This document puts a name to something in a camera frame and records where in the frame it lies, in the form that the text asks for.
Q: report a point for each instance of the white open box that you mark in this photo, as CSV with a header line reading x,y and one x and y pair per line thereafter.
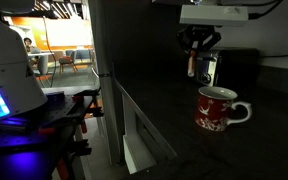
x,y
138,150

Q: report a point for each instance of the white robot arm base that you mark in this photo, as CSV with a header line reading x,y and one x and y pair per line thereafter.
x,y
7,66

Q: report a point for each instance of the red floral ceramic mug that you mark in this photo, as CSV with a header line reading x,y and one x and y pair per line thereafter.
x,y
217,110

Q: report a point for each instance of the white round table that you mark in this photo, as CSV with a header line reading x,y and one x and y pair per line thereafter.
x,y
40,61

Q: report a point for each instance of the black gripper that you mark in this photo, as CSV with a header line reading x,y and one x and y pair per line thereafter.
x,y
199,30

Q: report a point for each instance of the gray vertical pillar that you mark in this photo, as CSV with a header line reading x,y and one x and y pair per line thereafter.
x,y
105,83

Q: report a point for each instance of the brown chair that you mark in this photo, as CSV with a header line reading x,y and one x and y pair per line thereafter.
x,y
67,60

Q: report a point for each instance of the pink marker with white cap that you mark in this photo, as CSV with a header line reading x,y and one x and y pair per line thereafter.
x,y
191,65

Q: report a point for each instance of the white wrist camera mount box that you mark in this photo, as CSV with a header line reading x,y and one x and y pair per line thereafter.
x,y
214,15

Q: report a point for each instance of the seated person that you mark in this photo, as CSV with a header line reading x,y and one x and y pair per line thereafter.
x,y
28,45

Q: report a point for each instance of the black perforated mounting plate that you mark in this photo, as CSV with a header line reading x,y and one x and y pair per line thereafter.
x,y
40,133

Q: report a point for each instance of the silver and black toaster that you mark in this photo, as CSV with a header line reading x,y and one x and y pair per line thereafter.
x,y
227,66

